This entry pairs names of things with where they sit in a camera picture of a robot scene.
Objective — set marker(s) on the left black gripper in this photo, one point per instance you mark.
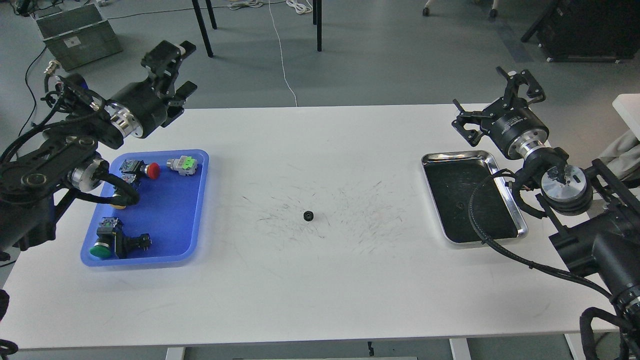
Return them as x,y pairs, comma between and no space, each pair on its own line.
139,108

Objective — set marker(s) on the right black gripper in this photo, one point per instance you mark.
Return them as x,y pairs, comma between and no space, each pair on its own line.
519,132

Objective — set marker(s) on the small black gear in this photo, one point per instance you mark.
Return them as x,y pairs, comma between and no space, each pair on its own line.
308,216

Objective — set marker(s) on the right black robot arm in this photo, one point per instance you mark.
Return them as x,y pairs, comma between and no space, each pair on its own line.
596,216

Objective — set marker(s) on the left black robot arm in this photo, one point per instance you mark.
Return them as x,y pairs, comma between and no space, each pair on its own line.
47,168

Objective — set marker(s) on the steel tray with black mat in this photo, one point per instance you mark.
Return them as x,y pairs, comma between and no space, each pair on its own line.
465,192

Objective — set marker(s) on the red mushroom push button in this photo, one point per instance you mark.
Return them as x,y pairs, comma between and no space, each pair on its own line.
152,170

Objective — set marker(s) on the blue plastic tray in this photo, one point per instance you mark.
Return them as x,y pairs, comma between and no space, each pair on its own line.
169,211

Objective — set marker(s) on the black equipment case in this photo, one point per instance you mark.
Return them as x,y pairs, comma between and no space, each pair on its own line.
587,30

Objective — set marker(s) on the grey cloth on chair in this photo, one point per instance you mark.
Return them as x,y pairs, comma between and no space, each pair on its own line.
622,157

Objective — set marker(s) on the black table leg pair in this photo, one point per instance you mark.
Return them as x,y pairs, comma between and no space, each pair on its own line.
317,20

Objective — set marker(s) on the grey switch with green button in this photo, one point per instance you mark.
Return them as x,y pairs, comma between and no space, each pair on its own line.
184,165

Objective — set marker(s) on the green push button switch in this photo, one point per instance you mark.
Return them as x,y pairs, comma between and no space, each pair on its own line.
110,235

